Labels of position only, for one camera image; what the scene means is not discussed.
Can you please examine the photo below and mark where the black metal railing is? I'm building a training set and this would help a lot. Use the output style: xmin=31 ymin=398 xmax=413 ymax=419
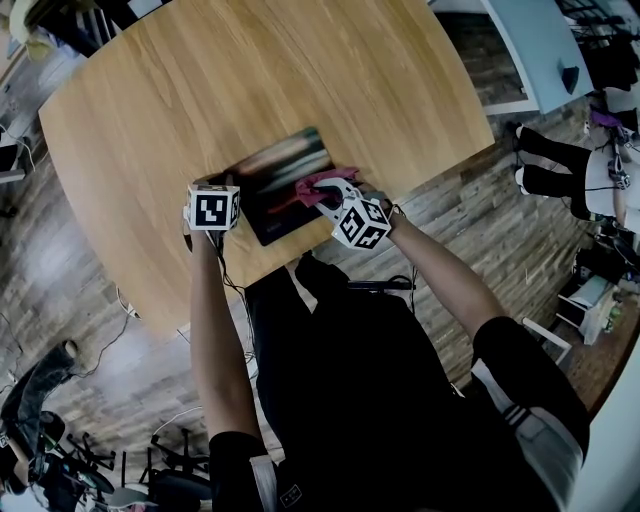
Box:
xmin=554 ymin=0 xmax=640 ymax=52

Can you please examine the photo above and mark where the small black object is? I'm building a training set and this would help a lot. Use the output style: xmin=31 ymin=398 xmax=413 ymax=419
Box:
xmin=556 ymin=58 xmax=582 ymax=94

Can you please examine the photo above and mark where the white cable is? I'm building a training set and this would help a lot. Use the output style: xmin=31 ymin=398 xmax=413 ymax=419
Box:
xmin=151 ymin=405 xmax=204 ymax=437

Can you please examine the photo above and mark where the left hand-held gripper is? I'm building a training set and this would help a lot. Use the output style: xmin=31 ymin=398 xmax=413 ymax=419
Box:
xmin=182 ymin=174 xmax=243 ymax=234

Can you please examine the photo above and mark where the pink cloth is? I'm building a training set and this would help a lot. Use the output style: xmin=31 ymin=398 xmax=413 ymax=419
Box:
xmin=294 ymin=167 xmax=361 ymax=209

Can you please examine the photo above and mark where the person's right forearm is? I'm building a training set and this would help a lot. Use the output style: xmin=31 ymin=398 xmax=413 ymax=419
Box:
xmin=387 ymin=209 xmax=507 ymax=337

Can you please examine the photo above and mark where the white low shelf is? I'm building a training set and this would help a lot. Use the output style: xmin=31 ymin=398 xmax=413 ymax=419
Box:
xmin=556 ymin=274 xmax=622 ymax=347

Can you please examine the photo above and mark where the thin black cable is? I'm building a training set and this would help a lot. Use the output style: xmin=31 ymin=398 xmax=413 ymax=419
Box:
xmin=74 ymin=314 xmax=132 ymax=377

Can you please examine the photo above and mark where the person's left forearm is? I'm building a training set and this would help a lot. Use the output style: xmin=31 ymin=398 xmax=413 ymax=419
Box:
xmin=188 ymin=229 xmax=265 ymax=442

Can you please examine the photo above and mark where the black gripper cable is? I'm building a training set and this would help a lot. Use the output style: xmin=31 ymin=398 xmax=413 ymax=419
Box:
xmin=206 ymin=232 xmax=252 ymax=322

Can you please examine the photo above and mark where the wooden table with white legs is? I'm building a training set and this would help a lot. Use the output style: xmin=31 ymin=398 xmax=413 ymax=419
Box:
xmin=38 ymin=0 xmax=496 ymax=342

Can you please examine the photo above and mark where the person's right hand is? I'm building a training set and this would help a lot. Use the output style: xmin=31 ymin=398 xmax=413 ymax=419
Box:
xmin=356 ymin=181 xmax=397 ymax=217

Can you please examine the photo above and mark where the black chair base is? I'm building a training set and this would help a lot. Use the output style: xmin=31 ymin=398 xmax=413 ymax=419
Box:
xmin=139 ymin=426 xmax=212 ymax=482

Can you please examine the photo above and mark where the person's black clothing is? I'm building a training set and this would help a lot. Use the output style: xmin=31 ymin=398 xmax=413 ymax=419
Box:
xmin=208 ymin=252 xmax=591 ymax=512

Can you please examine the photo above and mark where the white power strip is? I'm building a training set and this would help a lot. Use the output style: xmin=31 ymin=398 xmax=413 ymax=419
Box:
xmin=119 ymin=289 xmax=144 ymax=322

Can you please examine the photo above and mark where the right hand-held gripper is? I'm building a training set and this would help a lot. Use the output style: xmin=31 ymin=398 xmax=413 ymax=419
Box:
xmin=311 ymin=178 xmax=392 ymax=250

